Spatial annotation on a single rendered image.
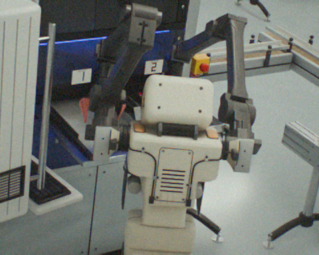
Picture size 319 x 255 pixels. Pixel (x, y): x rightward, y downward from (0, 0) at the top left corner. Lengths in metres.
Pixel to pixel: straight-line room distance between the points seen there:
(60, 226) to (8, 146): 1.08
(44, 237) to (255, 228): 1.24
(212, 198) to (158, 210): 1.95
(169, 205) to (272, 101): 3.34
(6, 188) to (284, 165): 2.62
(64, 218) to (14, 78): 1.24
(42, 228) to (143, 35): 1.49
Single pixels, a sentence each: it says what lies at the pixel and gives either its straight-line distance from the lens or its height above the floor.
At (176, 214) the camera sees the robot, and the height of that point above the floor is 0.96.
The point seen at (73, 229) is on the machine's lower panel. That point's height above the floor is 0.27.
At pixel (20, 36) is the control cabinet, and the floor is 1.46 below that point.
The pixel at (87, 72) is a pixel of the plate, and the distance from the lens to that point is 3.31.
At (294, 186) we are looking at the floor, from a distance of 4.82.
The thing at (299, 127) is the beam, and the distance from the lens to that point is 4.25.
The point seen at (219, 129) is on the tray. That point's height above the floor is 0.90.
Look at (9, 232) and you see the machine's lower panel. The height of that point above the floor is 0.33.
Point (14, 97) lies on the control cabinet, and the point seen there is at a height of 1.26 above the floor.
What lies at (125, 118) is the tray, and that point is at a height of 0.89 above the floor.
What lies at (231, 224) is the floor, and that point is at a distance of 4.37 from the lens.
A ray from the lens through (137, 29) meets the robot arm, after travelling 2.33.
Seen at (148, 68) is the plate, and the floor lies 1.02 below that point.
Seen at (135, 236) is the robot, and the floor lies 0.86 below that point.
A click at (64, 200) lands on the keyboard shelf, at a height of 0.80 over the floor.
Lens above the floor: 2.40
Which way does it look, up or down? 25 degrees down
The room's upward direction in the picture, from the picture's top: 7 degrees clockwise
